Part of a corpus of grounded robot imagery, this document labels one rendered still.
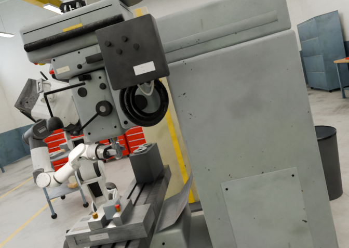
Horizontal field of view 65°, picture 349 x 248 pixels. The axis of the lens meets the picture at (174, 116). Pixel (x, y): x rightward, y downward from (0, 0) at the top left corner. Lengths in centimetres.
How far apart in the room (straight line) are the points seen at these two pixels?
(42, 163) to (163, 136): 173
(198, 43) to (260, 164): 55
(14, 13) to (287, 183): 1222
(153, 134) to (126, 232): 205
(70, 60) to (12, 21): 1151
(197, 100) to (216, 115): 9
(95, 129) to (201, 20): 67
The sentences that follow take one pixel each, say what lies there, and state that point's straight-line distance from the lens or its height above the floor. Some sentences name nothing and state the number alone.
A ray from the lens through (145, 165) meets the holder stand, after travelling 170.
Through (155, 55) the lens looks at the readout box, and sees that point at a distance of 93.
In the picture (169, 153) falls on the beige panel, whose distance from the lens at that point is 318.
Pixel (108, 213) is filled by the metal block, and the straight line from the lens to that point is 124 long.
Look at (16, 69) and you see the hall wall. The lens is 1266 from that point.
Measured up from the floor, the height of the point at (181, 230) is 84.
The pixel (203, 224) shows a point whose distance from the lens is 155.
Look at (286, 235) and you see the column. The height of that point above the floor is 77.
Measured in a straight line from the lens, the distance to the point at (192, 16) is 119.
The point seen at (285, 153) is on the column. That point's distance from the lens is 115.
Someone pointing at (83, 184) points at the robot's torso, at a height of 93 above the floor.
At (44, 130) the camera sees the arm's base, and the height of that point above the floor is 141.
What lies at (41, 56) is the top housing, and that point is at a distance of 135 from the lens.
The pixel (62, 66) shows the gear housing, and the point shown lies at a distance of 132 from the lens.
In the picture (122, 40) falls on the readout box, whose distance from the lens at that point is 96.
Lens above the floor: 151
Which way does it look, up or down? 8 degrees down
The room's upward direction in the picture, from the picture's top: 16 degrees counter-clockwise
